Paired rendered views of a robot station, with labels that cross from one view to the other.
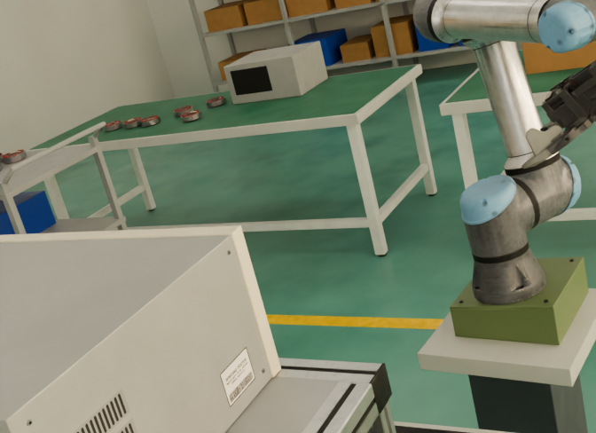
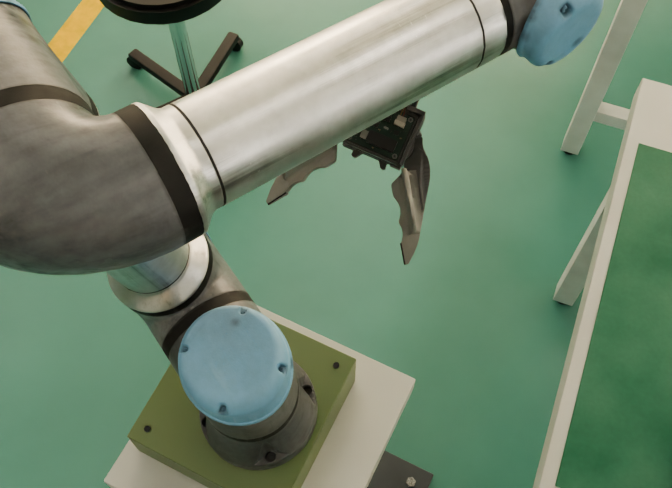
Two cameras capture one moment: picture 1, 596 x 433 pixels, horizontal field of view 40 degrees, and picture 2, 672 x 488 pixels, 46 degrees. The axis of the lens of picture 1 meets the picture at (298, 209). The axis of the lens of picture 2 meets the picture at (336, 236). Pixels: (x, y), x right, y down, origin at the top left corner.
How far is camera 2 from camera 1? 1.53 m
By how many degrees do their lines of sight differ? 79
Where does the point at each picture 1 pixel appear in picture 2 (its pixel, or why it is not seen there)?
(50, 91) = not seen: outside the picture
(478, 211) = (283, 387)
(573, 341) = not seen: hidden behind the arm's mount
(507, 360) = (374, 454)
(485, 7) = (353, 83)
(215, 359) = not seen: outside the picture
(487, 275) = (292, 429)
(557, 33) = (581, 29)
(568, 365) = (405, 379)
